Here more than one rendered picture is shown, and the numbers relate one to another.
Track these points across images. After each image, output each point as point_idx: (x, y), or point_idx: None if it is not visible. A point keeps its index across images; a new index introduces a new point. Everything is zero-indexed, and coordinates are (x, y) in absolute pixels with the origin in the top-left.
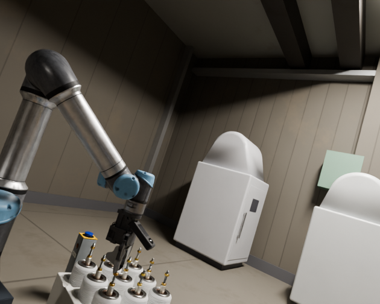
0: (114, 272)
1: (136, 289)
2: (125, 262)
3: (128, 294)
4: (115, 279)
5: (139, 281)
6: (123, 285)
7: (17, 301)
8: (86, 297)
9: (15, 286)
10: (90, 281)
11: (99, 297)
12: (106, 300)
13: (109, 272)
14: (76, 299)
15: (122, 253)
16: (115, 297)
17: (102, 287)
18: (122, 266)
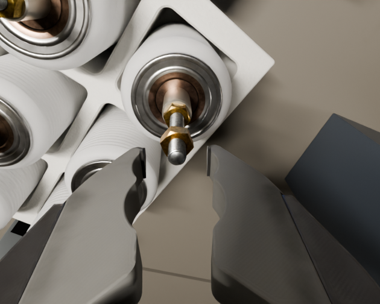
0: (190, 147)
1: (40, 3)
2: (104, 166)
3: (95, 32)
4: (38, 143)
5: None
6: (29, 99)
7: (132, 225)
8: (158, 154)
9: None
10: (152, 185)
11: (224, 111)
12: (226, 80)
13: (0, 187)
14: (171, 166)
15: (295, 257)
16: (182, 64)
17: (125, 145)
18: (143, 151)
